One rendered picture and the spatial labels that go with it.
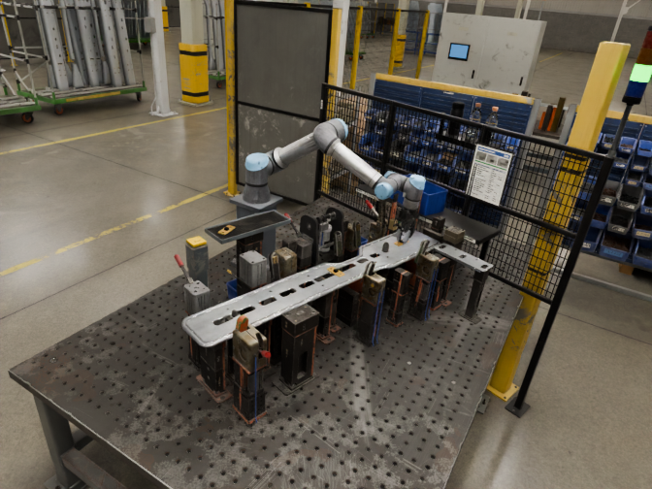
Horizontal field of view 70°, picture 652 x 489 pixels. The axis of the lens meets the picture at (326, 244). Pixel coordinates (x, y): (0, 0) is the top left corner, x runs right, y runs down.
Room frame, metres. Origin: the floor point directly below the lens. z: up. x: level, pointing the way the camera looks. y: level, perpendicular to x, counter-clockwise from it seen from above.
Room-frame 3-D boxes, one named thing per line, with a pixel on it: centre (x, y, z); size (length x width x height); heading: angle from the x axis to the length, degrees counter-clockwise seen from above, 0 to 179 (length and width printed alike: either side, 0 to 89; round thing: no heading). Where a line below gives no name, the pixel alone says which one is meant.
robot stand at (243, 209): (2.32, 0.39, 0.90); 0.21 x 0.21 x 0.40; 61
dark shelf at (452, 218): (2.57, -0.54, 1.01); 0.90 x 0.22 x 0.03; 45
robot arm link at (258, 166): (2.32, 0.39, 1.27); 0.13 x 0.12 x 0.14; 154
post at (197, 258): (1.68, 0.53, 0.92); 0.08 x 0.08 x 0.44; 45
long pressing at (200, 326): (1.78, -0.04, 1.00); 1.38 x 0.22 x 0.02; 135
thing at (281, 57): (4.69, 0.58, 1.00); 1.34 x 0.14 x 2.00; 61
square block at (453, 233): (2.23, -0.67, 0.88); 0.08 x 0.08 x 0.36; 45
